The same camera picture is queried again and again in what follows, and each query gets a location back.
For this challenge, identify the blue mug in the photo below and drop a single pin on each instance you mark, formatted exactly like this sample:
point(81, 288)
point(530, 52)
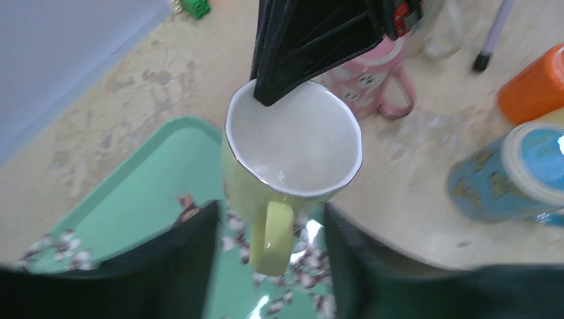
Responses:
point(518, 176)

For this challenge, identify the tripod stand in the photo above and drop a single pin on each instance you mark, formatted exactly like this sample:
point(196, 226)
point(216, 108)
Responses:
point(483, 58)

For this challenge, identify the orange green block toy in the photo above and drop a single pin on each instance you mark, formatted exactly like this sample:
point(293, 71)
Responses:
point(197, 9)

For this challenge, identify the light green mug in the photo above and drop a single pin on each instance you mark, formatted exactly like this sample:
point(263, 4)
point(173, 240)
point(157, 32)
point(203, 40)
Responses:
point(280, 162)

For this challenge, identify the green floral tray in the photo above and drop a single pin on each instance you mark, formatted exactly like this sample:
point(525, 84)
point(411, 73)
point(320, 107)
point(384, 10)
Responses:
point(165, 182)

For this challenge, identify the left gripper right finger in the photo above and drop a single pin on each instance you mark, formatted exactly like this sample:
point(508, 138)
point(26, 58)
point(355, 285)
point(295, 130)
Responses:
point(370, 280)

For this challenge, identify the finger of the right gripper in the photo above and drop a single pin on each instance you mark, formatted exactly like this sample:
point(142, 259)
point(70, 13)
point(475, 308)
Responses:
point(299, 40)

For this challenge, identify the orange mug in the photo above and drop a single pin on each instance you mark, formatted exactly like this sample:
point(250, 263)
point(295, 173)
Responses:
point(536, 91)

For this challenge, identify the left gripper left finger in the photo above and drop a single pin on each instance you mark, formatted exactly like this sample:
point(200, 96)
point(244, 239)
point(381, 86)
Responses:
point(165, 277)

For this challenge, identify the yellow mug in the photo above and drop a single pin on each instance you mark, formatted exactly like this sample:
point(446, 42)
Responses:
point(554, 117)

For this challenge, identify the beige floral mug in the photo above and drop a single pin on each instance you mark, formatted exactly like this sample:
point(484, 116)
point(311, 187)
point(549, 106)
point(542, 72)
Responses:
point(439, 33)

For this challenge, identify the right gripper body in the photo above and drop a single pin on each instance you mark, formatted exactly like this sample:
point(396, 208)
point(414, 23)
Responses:
point(399, 16)

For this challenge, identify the pink mug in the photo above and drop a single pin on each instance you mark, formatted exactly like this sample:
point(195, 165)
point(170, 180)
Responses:
point(361, 82)

